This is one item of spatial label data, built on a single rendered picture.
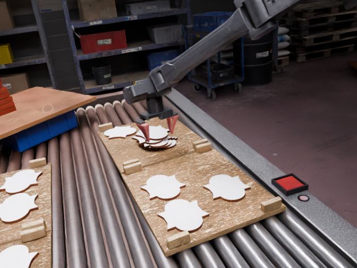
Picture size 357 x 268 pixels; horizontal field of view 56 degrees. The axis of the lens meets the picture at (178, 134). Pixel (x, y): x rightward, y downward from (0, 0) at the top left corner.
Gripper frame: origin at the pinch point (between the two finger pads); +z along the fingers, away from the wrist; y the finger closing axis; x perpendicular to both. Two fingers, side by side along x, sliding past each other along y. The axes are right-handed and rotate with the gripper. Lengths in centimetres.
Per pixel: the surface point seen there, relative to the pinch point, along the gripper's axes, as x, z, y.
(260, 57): -249, 38, -297
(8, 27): -438, -49, -13
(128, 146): -15.6, 6.3, 6.7
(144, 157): -3.2, 7.3, 5.9
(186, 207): 32.3, 9.5, 11.4
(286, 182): 39.7, 11.6, -19.6
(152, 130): -12.8, 1.9, -3.6
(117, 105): -70, 3, -12
